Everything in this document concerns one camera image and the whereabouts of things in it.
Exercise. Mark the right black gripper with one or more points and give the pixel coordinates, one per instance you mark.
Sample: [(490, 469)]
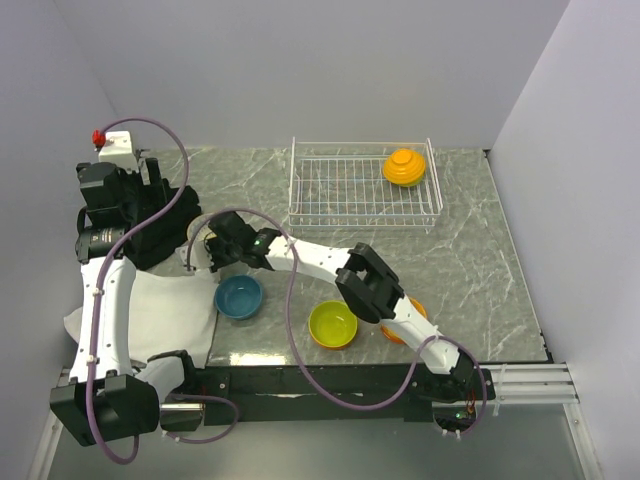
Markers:
[(217, 263)]

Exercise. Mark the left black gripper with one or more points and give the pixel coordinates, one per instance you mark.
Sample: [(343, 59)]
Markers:
[(149, 194)]

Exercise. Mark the patterned white blue bowl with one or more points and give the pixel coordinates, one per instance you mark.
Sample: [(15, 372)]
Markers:
[(198, 229)]

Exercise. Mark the dark blue bowl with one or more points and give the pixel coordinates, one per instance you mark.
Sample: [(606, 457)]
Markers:
[(239, 297)]

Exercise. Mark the white wire dish rack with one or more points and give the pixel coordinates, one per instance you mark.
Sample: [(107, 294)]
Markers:
[(341, 185)]

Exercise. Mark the lime green bowl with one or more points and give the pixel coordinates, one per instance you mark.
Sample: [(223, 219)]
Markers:
[(332, 325)]

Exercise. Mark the large orange bowl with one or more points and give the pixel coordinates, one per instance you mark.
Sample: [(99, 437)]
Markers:
[(404, 167)]

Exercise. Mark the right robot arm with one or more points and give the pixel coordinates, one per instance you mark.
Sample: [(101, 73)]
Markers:
[(369, 287)]

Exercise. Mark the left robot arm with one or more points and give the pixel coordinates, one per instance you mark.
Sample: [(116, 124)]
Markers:
[(129, 222)]

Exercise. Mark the black cloth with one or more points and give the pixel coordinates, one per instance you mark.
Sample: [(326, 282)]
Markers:
[(158, 241)]

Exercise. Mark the white paper towel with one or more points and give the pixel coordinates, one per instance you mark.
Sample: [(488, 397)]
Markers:
[(130, 316)]

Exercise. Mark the right orange bowl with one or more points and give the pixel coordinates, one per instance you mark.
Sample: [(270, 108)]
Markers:
[(390, 335)]

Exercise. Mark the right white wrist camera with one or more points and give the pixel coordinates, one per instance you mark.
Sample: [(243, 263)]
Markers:
[(194, 258)]

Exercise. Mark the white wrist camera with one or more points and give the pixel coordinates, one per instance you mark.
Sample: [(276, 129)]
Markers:
[(194, 258), (116, 148)]

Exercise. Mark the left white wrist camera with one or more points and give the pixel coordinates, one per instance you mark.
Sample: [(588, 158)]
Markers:
[(116, 148)]

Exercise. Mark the black base frame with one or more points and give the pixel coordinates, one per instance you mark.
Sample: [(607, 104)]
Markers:
[(282, 393)]

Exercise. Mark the aluminium rail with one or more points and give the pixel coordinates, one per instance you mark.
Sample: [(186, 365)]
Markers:
[(514, 384)]

